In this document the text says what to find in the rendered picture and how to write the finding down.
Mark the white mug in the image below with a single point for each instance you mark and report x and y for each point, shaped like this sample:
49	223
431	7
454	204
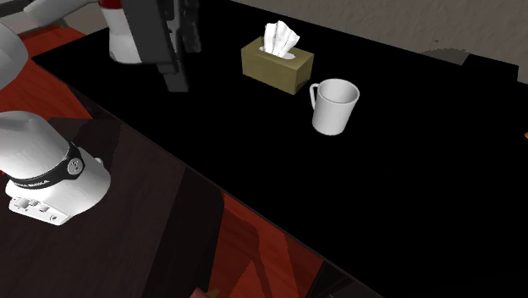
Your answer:
332	111

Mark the black table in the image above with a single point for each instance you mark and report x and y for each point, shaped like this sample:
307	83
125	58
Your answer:
313	185

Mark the olive tissue box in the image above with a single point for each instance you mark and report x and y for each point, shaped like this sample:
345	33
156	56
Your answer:
272	70

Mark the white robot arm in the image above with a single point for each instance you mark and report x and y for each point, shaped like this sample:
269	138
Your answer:
37	152

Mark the dark wood robot stand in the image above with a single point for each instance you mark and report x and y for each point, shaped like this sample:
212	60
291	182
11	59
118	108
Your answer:
136	231

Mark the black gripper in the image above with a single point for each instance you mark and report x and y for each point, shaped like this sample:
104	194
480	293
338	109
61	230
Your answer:
152	33

